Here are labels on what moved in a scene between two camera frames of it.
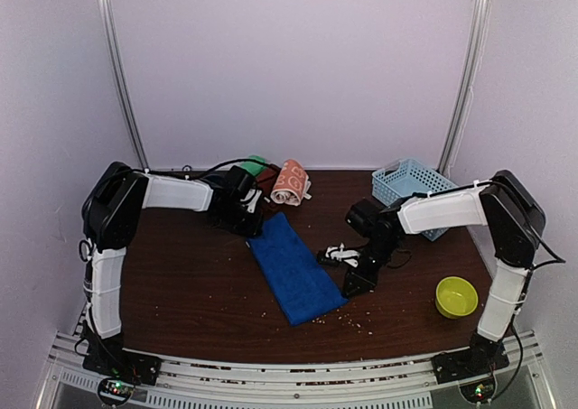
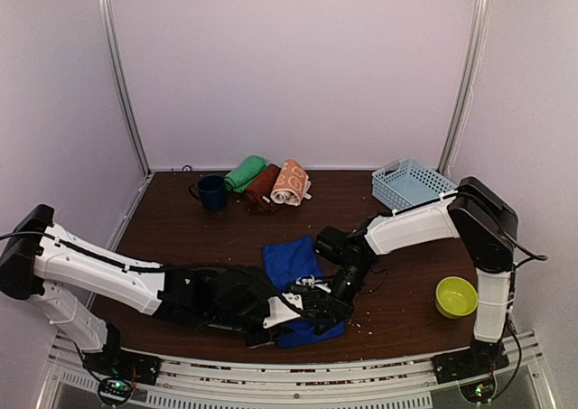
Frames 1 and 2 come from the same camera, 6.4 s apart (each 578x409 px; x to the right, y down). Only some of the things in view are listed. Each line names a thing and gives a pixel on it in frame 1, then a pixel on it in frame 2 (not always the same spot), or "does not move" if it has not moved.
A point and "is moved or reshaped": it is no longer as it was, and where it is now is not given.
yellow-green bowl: x=455 y=297 does not move
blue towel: x=295 y=272 is moved or reshaped
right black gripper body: x=382 y=253 -> x=346 y=310
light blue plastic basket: x=396 y=181 does not move
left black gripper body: x=237 y=222 -> x=226 y=320
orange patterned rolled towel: x=292 y=184 does not move
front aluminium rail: x=189 y=383 does not move
